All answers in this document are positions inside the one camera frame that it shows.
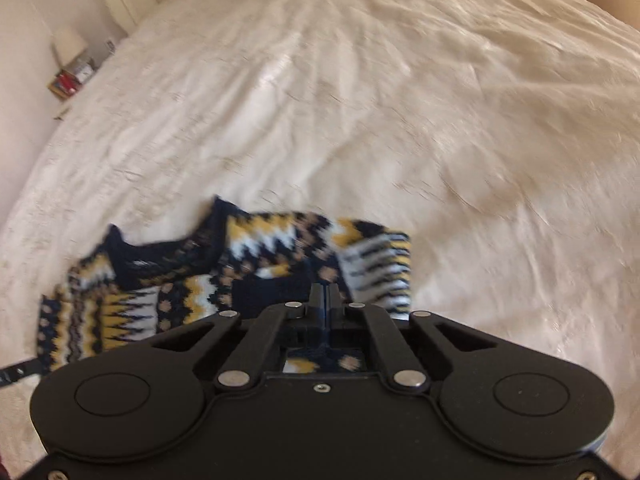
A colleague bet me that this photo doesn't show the red box on nightstand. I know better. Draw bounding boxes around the red box on nightstand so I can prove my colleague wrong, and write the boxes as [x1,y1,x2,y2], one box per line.
[53,70,78,98]

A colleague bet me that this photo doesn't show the cream embroidered bedspread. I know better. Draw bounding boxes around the cream embroidered bedspread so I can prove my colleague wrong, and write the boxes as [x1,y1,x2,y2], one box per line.
[1,0,639,476]

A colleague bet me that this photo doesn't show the patterned knit sweater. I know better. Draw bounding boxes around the patterned knit sweater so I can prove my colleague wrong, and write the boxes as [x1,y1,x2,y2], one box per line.
[36,197,411,374]

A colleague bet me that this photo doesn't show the small alarm clock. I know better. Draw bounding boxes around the small alarm clock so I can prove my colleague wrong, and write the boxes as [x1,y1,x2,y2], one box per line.
[73,61,96,86]

